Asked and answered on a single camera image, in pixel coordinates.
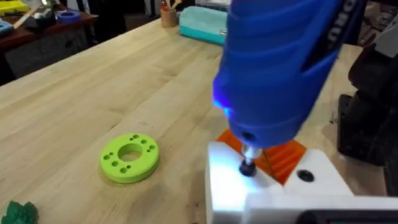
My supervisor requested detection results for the black screw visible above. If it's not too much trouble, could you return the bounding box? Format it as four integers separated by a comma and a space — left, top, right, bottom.
238, 160, 257, 179

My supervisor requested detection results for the yellow tray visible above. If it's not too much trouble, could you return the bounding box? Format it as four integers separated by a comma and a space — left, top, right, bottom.
0, 0, 31, 16

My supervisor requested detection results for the green toy vegetable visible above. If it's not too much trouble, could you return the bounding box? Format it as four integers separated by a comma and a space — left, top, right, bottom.
1, 200, 39, 224

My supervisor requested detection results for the blue electric screwdriver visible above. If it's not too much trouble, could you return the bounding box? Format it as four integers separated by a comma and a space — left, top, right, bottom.
212, 0, 371, 167

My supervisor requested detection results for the teal box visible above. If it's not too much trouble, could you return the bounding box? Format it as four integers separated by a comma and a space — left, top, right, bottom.
178, 6, 228, 46

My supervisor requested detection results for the blue tape roll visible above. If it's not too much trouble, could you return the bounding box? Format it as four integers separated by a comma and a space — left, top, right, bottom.
56, 11, 81, 24

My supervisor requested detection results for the left gripper white and orange right finger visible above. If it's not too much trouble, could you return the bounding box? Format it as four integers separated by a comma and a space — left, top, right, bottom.
263, 139, 356, 197

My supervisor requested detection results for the wooden cup with pens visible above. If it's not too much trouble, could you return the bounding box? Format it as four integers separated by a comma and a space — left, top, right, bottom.
160, 0, 182, 29

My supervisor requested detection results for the brown side table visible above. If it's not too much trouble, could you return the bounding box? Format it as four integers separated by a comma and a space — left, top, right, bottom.
0, 11, 99, 85

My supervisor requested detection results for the green disc with holes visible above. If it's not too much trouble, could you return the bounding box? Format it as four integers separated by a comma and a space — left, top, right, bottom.
99, 133, 160, 184

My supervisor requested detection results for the left gripper white and orange left finger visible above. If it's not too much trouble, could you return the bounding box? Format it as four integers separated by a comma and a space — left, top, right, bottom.
205, 128, 283, 224

